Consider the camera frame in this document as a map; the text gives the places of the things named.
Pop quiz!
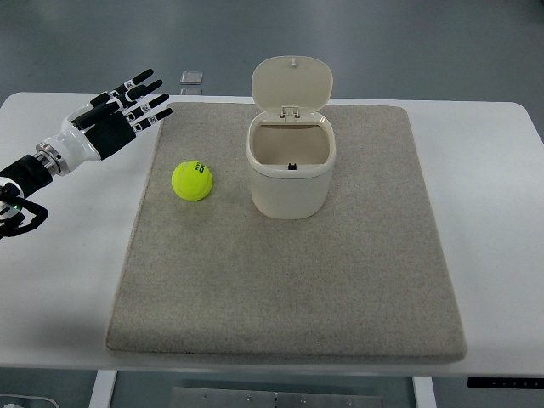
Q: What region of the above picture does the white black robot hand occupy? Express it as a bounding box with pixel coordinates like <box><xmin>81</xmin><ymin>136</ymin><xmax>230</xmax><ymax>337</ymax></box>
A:
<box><xmin>35</xmin><ymin>69</ymin><xmax>173</xmax><ymax>176</ymax></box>

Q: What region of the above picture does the yellow tennis ball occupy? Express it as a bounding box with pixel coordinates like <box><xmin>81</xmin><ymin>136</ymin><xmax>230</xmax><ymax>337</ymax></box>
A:
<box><xmin>171</xmin><ymin>161</ymin><xmax>213</xmax><ymax>201</ymax></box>

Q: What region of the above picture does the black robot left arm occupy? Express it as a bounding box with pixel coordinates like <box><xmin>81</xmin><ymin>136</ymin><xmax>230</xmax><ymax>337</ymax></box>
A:
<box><xmin>1</xmin><ymin>69</ymin><xmax>173</xmax><ymax>238</ymax></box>

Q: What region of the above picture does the clear plastic square on floor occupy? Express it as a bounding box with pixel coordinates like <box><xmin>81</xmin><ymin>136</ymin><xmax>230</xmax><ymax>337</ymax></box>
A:
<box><xmin>180</xmin><ymin>71</ymin><xmax>203</xmax><ymax>85</ymax></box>

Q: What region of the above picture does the beige bin with open lid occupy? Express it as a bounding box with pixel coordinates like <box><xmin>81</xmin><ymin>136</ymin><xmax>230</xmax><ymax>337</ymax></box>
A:
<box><xmin>246</xmin><ymin>56</ymin><xmax>337</xmax><ymax>219</ymax></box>

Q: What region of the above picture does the white table leg left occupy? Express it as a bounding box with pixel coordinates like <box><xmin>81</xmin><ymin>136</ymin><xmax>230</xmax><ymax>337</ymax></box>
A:
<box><xmin>88</xmin><ymin>370</ymin><xmax>117</xmax><ymax>408</ymax></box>

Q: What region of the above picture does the white table leg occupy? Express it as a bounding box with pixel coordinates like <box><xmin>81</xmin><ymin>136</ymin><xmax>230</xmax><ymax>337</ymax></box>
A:
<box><xmin>412</xmin><ymin>377</ymin><xmax>437</xmax><ymax>408</ymax></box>
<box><xmin>88</xmin><ymin>370</ymin><xmax>117</xmax><ymax>408</ymax></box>

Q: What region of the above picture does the grey metal plate under table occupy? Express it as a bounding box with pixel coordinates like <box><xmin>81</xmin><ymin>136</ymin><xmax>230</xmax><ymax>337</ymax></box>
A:
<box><xmin>168</xmin><ymin>387</ymin><xmax>383</xmax><ymax>408</ymax></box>

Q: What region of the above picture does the beige fabric mat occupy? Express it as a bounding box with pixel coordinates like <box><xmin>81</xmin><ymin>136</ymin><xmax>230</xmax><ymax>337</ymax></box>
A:
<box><xmin>105</xmin><ymin>103</ymin><xmax>467</xmax><ymax>364</ymax></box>

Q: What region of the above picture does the white object on floor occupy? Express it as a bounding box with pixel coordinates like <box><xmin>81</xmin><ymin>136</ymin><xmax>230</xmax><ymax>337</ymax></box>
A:
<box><xmin>1</xmin><ymin>394</ymin><xmax>60</xmax><ymax>408</ymax></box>

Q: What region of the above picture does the white table leg right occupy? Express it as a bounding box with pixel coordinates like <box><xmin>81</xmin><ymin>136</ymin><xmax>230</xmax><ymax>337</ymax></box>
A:
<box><xmin>412</xmin><ymin>377</ymin><xmax>437</xmax><ymax>408</ymax></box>

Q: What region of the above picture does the black table control panel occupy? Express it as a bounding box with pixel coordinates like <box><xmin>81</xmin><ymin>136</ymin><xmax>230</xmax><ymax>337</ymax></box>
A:
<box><xmin>467</xmin><ymin>377</ymin><xmax>544</xmax><ymax>390</ymax></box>

